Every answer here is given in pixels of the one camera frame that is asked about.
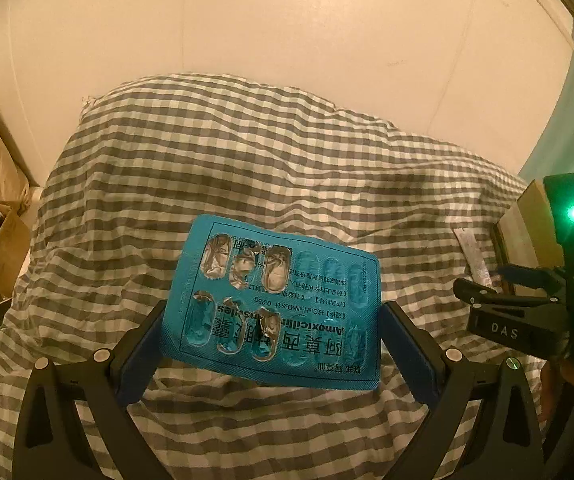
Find blue blister pill pack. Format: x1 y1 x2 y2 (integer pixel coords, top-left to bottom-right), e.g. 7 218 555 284
161 213 382 394

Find small brown cardboard box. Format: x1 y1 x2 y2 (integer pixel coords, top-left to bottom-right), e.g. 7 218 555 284
0 199 32 297

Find green curtain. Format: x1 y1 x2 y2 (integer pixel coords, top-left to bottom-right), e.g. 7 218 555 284
518 22 574 203

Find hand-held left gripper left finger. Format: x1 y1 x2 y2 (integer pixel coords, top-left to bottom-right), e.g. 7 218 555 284
11 301 168 480

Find person's right hand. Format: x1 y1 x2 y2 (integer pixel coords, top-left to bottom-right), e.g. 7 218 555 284
540 357 574 426

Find grey white checked blanket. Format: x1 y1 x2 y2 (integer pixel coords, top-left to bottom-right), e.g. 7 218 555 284
0 74 568 480

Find large cardboard box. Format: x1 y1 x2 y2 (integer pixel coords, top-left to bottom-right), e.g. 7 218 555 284
491 179 566 297

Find white paper strip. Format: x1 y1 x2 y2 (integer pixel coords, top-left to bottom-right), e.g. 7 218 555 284
452 227 494 289

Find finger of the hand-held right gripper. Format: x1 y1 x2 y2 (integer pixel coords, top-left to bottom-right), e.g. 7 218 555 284
496 263 566 292
453 277 564 319

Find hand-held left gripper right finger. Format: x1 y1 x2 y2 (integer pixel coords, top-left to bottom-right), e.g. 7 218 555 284
380 301 548 480

